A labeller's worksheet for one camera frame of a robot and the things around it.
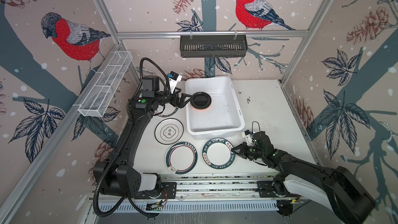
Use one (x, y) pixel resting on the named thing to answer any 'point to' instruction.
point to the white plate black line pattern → (169, 131)
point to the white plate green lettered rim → (217, 153)
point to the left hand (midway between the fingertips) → (185, 92)
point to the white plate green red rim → (181, 157)
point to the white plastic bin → (223, 118)
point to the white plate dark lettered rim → (168, 110)
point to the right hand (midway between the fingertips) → (230, 152)
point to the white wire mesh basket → (97, 97)
